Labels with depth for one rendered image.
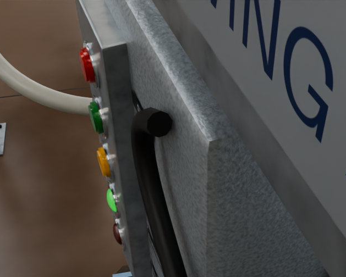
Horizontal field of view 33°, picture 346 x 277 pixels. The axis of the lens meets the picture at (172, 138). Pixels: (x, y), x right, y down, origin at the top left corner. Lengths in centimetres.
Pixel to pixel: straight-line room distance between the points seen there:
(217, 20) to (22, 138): 243
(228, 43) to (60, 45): 293
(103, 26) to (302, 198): 24
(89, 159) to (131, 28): 211
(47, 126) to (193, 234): 233
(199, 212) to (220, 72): 11
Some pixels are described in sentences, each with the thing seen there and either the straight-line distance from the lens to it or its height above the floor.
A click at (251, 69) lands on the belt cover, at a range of 18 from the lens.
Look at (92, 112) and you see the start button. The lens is 45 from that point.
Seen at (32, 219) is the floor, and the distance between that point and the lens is 229.
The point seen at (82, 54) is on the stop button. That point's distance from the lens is 42.
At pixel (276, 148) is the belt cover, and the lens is 18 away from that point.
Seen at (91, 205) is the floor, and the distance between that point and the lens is 228.
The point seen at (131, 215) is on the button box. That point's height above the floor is 136.
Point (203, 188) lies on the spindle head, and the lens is 29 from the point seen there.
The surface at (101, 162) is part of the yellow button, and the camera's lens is 48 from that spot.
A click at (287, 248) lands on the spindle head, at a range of 36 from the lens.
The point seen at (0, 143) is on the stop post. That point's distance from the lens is 261.
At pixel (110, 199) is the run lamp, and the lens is 52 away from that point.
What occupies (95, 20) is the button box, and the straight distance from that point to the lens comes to 40.
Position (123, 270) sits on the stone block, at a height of 79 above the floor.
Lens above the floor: 175
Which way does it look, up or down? 44 degrees down
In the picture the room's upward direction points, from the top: 3 degrees counter-clockwise
